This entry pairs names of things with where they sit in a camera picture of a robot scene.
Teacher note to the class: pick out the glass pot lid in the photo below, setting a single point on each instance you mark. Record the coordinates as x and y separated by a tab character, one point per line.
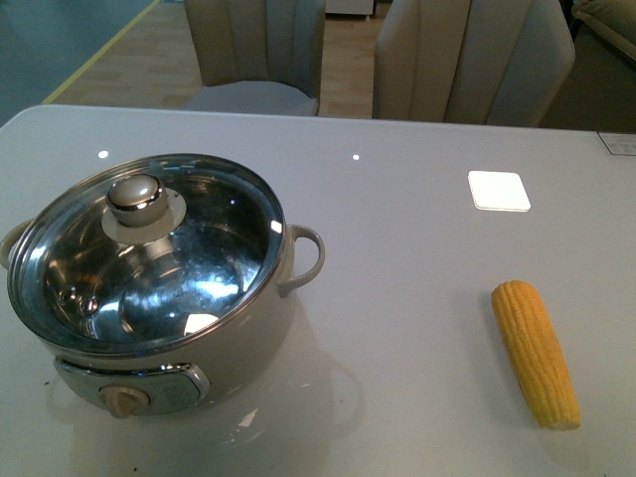
80	280

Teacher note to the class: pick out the yellow corn cob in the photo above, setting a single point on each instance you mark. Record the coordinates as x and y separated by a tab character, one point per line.
535	355

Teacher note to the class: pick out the cream electric cooking pot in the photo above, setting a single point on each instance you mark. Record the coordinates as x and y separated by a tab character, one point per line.
211	365

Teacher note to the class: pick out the left beige upholstered chair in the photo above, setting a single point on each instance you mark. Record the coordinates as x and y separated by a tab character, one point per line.
257	57

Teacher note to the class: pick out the beige upholstered chair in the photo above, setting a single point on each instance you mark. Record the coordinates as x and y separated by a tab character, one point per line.
257	57
471	62

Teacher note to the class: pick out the right beige upholstered chair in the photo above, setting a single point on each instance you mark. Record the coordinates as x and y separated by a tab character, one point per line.
471	62

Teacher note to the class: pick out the grey label sticker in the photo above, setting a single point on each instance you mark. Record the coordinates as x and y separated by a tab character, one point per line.
619	143

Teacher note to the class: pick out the beige sofa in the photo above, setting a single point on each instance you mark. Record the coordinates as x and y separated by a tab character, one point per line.
613	20

